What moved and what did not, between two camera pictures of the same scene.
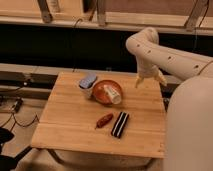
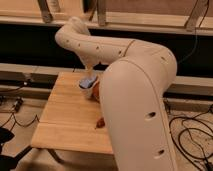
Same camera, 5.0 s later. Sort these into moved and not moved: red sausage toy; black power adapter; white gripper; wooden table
Moved: white gripper
Not moved: black power adapter; red sausage toy; wooden table
